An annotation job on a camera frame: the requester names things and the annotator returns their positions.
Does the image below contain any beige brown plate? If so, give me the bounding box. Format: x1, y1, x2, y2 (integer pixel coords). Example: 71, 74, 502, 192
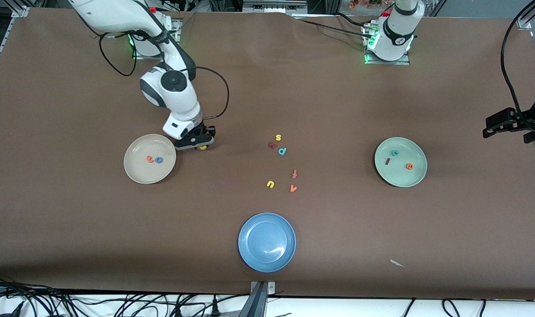
124, 134, 177, 184

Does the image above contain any brown table cover sheet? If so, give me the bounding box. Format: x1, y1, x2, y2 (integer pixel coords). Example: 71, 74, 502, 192
0, 8, 535, 300

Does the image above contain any green plate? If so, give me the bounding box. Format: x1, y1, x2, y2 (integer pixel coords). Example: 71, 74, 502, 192
374, 137, 428, 188

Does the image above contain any blue plate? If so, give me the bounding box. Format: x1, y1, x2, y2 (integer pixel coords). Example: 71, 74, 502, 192
238, 213, 297, 273

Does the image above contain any grey power box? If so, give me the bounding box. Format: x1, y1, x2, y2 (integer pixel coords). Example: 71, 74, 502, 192
242, 0, 308, 14

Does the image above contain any black right camera cable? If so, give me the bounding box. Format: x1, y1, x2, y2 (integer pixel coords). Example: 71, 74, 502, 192
99, 33, 230, 120

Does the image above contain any aluminium frame profile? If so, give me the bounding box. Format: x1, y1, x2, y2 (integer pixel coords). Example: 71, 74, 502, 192
516, 0, 535, 29
10, 0, 33, 18

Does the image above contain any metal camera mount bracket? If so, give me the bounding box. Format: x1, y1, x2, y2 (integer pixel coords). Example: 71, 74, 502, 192
238, 281, 276, 317

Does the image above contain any black base supply cable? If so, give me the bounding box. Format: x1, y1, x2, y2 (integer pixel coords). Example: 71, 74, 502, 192
294, 18, 374, 38
333, 12, 371, 28

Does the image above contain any thick black cable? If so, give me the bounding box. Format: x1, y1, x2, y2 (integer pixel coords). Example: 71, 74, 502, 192
0, 282, 74, 304

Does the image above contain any black cable connector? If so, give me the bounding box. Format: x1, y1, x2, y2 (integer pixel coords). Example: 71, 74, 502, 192
0, 302, 25, 317

